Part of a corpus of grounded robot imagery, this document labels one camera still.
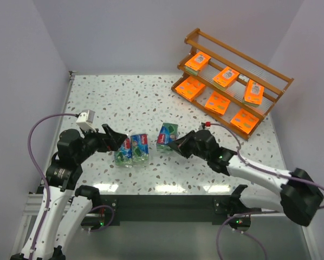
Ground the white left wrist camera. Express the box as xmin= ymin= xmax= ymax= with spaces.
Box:
xmin=76 ymin=109 xmax=95 ymax=132

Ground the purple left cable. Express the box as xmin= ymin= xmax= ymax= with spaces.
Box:
xmin=28 ymin=113 xmax=115 ymax=260

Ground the blue sponge pack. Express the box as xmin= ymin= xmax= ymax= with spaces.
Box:
xmin=114 ymin=138 xmax=133 ymax=167
xmin=131 ymin=133 xmax=149 ymax=164

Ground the black table base frame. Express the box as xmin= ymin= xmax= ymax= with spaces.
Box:
xmin=81 ymin=195 xmax=250 ymax=229

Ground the wooden shelf rack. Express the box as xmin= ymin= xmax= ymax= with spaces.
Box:
xmin=171 ymin=28 xmax=294 ymax=140

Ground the orange sponge box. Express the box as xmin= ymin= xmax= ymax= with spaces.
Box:
xmin=230 ymin=108 xmax=259 ymax=134
xmin=242 ymin=79 xmax=264 ymax=107
xmin=213 ymin=67 xmax=239 ymax=91
xmin=185 ymin=51 xmax=211 ymax=76

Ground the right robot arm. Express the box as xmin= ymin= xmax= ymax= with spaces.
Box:
xmin=168 ymin=129 xmax=324 ymax=226

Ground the blue sponge pack left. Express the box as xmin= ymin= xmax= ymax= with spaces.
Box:
xmin=114 ymin=138 xmax=133 ymax=167

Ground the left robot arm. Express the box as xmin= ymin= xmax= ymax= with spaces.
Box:
xmin=11 ymin=124 xmax=127 ymax=259

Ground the green sponge pack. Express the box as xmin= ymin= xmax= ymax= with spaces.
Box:
xmin=156 ymin=122 xmax=178 ymax=152

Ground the blue sponge pack middle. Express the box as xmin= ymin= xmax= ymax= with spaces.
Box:
xmin=131 ymin=133 xmax=149 ymax=164

